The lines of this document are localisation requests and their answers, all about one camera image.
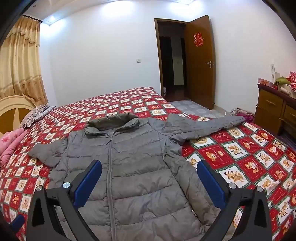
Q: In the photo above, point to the grey puffer jacket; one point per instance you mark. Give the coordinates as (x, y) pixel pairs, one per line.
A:
(138, 173)

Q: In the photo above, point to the pink blanket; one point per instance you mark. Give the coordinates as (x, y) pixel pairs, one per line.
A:
(10, 143)

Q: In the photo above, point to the red and white patterned cloth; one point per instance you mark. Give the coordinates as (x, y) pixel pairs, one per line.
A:
(292, 80)

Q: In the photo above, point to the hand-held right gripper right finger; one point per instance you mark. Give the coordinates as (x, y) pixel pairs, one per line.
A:
(211, 187)

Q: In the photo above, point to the beige patterned curtain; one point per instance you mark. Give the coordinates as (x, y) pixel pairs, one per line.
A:
(20, 62)

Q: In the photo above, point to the white bin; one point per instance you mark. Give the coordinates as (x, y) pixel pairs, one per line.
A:
(165, 92)

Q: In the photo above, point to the dark wooden door frame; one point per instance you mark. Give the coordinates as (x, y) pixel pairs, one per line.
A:
(158, 58)

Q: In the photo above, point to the striped pillow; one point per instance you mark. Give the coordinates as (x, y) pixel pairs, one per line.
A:
(35, 114)

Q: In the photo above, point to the cream wooden headboard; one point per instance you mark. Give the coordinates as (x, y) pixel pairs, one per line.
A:
(13, 109)

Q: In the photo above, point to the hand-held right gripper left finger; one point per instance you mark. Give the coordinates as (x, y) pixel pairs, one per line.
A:
(89, 183)

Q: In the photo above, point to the wooden dresser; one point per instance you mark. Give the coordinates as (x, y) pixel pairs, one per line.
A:
(270, 109)

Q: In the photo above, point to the red paper door decoration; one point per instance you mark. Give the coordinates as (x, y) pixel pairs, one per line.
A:
(199, 39)

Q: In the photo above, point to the red printed bed quilt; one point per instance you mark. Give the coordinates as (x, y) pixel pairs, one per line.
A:
(242, 160)

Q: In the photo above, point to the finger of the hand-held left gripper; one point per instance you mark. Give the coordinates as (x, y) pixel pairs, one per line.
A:
(17, 223)

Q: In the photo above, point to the pink flat box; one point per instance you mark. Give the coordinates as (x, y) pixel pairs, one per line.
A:
(265, 82)

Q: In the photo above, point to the green cloth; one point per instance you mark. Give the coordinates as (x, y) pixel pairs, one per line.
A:
(282, 80)

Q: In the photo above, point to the dark curtain rod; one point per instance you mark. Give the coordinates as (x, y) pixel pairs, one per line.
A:
(32, 18)

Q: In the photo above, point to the pile of clothes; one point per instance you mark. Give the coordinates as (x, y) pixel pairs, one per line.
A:
(240, 114)

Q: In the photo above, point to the brown wooden door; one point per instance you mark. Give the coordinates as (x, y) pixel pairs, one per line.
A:
(200, 76)

